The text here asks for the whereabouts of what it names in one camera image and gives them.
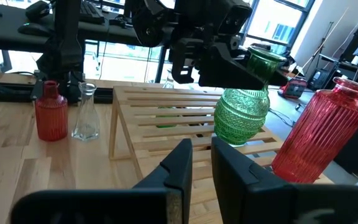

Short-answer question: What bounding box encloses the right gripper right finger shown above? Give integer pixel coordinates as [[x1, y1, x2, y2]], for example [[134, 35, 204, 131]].
[[211, 137, 358, 224]]

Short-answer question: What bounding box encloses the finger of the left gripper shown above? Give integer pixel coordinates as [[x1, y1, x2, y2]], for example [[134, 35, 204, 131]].
[[199, 42, 288, 90]]

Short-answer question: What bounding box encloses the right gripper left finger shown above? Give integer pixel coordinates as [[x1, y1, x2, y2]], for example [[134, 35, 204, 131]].
[[11, 139, 193, 224]]

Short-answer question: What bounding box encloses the clear bulbous ribbed glass vase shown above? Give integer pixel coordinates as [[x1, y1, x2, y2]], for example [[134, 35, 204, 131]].
[[162, 68, 177, 90]]

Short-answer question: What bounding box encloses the green round embossed glass vase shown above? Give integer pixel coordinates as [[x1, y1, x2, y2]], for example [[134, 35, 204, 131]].
[[213, 45, 288, 147]]

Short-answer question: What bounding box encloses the red ribbed glass vase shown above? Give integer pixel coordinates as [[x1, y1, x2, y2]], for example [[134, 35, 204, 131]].
[[35, 80, 69, 142], [271, 77, 358, 184]]

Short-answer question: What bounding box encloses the clear twisted glass vase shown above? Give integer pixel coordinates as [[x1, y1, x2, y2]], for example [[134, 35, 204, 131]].
[[71, 82, 101, 141]]

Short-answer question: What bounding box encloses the wooden slatted shelf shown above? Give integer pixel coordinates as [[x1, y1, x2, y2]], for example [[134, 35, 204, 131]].
[[108, 85, 335, 224]]

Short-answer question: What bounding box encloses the small green ribbed vase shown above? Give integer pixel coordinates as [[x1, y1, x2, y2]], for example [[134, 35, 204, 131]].
[[155, 105, 180, 129]]

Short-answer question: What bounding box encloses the large glass window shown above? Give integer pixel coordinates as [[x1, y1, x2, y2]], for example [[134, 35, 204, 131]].
[[84, 0, 315, 83]]

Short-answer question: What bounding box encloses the red black device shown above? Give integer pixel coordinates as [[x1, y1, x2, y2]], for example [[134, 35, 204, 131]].
[[277, 76, 309, 100]]

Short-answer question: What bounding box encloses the black backlit keyboard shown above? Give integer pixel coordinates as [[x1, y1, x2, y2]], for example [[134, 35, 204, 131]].
[[78, 0, 107, 25]]

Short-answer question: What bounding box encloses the black computer mouse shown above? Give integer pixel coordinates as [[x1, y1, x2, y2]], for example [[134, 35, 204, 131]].
[[17, 22, 54, 38]]

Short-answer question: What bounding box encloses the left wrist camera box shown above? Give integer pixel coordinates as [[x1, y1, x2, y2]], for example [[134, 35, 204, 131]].
[[219, 0, 254, 35]]

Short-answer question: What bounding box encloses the black aluminium rig frame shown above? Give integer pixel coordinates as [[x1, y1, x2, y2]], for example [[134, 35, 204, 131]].
[[0, 73, 114, 105]]

